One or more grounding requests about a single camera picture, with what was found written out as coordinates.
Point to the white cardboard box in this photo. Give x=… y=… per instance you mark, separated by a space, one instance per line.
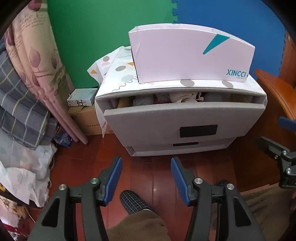
x=185 y=53

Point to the grey plaid quilt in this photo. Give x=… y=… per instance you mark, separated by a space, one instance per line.
x=18 y=104

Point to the brown wooden cabinet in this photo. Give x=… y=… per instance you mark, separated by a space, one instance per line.
x=289 y=60

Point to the white patterned cover cloth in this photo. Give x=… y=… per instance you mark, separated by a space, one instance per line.
x=120 y=78

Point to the plaid slipper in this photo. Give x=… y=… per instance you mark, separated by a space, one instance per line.
x=136 y=201

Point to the person's right leg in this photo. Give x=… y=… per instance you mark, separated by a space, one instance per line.
x=272 y=208

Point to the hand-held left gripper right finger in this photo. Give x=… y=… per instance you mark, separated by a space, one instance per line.
x=178 y=176

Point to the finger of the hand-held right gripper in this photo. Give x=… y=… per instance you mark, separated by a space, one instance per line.
x=272 y=146
x=286 y=123

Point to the green foam mat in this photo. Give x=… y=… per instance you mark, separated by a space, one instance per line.
x=81 y=34

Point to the grey nightstand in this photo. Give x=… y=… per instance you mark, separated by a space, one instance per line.
x=259 y=99

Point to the person's leg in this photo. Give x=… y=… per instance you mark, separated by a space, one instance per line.
x=272 y=208
x=138 y=227

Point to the person's left leg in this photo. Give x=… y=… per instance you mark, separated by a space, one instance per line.
x=138 y=227

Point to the grey lower drawer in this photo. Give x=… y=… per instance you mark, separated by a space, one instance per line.
x=161 y=151

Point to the blue packet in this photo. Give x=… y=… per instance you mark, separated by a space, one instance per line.
x=62 y=139

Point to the brown cardboard box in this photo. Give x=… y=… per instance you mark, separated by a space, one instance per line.
x=85 y=120

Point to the small white carton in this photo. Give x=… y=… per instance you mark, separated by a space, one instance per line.
x=81 y=97

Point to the white floral bedding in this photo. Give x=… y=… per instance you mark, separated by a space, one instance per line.
x=23 y=166

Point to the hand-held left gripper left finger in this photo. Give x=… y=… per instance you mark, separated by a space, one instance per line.
x=114 y=176

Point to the blue foam mat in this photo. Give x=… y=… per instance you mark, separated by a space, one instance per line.
x=242 y=18

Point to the printed cloth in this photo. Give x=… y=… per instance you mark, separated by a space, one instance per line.
x=13 y=208

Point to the pink floral curtain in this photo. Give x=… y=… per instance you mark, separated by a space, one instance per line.
x=34 y=58

